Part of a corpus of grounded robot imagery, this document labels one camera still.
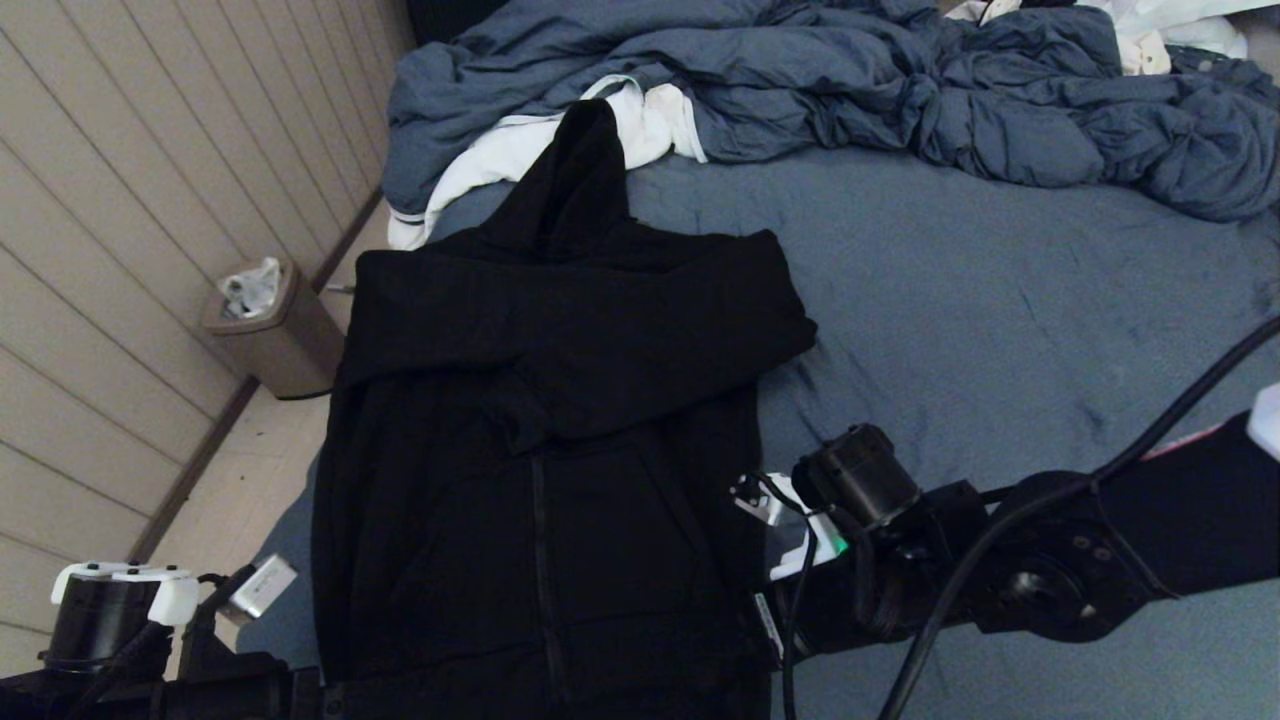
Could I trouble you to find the black zip hoodie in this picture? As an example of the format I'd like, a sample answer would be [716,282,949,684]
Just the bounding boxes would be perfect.
[312,100,819,720]

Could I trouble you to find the beige trash bin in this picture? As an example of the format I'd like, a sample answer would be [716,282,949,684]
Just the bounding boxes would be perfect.
[200,258,346,399]

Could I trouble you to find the blue bed sheet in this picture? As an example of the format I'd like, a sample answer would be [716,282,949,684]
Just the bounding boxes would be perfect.
[230,150,1280,720]

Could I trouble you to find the white plastic bin bag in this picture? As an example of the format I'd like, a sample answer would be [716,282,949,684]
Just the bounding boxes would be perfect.
[220,256,284,321]

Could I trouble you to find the crumpled blue duvet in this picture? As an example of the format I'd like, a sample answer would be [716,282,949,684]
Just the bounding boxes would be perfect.
[383,0,1280,223]

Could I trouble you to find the white garment with dark trim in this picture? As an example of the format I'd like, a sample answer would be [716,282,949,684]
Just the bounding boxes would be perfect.
[388,75,707,251]

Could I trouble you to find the cream crumpled garment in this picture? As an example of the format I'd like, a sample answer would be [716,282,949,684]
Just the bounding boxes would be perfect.
[945,0,1173,75]

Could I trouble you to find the white pillow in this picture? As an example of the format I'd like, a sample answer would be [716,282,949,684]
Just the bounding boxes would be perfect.
[1085,0,1280,59]

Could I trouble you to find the dark headboard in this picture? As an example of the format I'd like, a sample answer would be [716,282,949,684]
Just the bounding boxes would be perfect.
[405,0,511,46]

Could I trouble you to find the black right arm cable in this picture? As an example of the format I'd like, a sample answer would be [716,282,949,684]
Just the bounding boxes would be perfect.
[780,318,1280,720]

